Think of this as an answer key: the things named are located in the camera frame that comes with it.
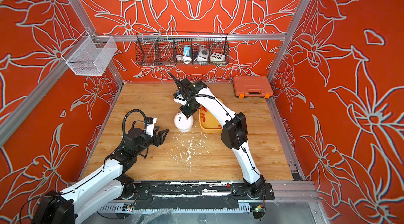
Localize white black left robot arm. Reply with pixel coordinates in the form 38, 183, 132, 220
31, 109, 169, 224

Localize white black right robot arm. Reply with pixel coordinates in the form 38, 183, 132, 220
169, 73, 266, 198

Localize white dome screw fixture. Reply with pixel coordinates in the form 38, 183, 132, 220
174, 111, 194, 132

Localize yellow plastic tray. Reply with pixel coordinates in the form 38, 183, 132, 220
198, 106, 222, 133

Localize white round socket adapter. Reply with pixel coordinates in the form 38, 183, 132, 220
196, 47, 209, 63

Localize white button box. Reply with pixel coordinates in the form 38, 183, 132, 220
210, 52, 226, 63

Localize orange plastic tool case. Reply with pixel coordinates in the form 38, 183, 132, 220
233, 76, 274, 99

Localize blue grey power strip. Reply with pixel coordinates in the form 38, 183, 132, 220
183, 46, 191, 57

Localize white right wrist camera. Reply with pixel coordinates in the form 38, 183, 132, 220
173, 90, 186, 105

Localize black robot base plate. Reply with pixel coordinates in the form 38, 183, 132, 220
127, 181, 275, 212

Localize black wire wall basket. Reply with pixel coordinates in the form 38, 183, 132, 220
135, 31, 230, 66

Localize clear plastic wall bin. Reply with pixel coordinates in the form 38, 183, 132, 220
61, 30, 117, 76

